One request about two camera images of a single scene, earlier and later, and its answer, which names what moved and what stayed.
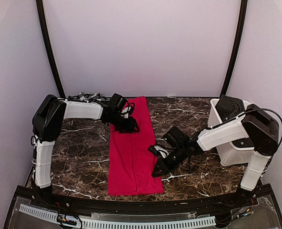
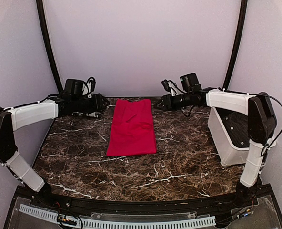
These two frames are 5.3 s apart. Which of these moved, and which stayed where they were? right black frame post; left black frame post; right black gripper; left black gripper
Moved: right black gripper; left black gripper
Stayed: right black frame post; left black frame post
